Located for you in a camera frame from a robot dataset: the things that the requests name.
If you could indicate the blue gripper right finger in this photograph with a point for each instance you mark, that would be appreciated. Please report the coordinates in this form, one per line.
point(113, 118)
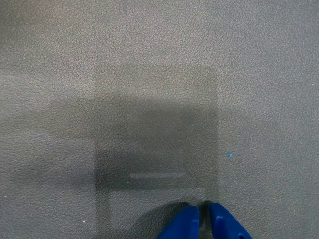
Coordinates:
point(224, 224)

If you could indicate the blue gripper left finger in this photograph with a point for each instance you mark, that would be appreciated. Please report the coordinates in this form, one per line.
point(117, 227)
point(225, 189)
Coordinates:
point(185, 224)

